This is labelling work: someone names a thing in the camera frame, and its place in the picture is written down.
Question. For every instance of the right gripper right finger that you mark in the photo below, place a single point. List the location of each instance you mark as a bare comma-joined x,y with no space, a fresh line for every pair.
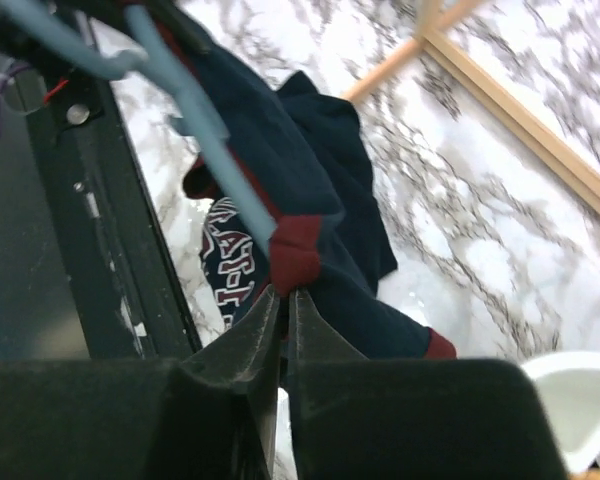
355,418

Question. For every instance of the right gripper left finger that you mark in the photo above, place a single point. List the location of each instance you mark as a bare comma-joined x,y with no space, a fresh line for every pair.
212,416

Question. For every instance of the navy maroon tank top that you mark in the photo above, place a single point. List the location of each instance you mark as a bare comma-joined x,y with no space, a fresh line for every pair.
302,153

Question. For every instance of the blue plastic hanger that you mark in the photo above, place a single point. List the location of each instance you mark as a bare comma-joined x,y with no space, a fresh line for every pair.
159,65

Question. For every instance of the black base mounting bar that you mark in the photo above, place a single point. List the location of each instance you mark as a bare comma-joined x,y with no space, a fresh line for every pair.
84,266

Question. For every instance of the white laundry basket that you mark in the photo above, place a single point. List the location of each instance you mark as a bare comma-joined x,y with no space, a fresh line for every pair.
568,384

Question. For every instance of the wooden clothes rack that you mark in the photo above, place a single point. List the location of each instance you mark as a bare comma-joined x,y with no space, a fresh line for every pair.
429,37

